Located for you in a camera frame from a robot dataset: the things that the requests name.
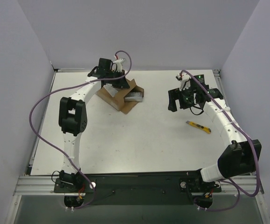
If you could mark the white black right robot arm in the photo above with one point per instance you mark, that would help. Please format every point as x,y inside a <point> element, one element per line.
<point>241,154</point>

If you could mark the yellow utility knife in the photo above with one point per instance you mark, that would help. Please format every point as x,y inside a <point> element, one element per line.
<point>195,125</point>

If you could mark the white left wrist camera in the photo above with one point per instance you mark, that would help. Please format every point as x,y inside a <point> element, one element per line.
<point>119,64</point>

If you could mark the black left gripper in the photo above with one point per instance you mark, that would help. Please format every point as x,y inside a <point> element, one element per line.
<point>116,82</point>

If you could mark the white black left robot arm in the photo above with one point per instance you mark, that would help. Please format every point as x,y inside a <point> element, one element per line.
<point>73,115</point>

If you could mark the aluminium front rail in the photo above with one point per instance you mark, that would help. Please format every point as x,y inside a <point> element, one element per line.
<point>43,186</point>

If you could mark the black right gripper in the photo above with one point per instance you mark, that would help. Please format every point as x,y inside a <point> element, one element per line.
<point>174,98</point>

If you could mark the grey packaged product box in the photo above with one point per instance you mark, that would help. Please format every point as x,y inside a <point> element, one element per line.
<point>134,97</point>

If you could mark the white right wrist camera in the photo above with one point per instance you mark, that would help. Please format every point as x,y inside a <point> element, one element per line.
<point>184,80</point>

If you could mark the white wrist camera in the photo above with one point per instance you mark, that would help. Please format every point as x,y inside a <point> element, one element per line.
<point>184,80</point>
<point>119,64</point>

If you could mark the brown cardboard express box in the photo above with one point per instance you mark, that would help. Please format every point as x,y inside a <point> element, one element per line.
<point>118,101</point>

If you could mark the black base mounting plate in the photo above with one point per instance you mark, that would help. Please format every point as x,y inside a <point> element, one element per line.
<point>152,188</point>

